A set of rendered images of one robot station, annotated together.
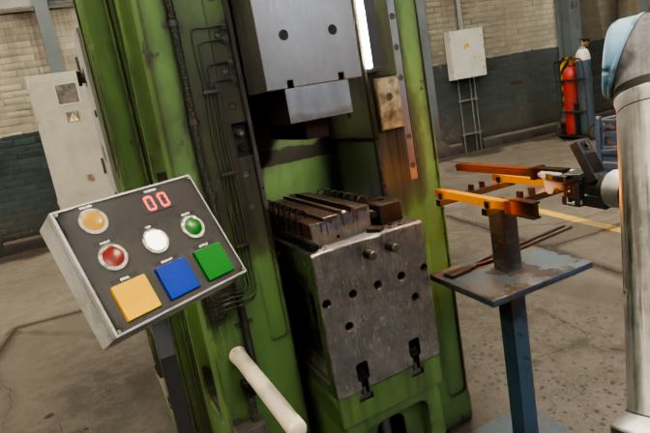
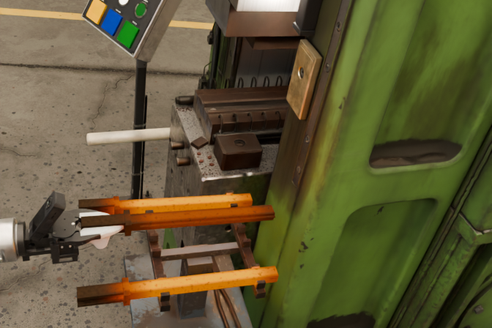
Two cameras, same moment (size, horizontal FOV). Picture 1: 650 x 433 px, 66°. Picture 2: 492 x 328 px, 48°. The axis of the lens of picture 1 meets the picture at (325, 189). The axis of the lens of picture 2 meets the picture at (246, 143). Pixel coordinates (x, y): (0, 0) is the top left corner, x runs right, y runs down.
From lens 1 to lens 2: 221 cm
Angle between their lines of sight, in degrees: 84
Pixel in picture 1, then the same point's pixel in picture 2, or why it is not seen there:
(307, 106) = not seen: outside the picture
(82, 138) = not seen: outside the picture
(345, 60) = not seen: outside the picture
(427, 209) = (293, 227)
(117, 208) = not seen: outside the picture
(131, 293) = (95, 6)
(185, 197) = not seen: outside the picture
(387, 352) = not seen: hidden behind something
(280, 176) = not seen: hidden behind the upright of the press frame
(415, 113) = (324, 126)
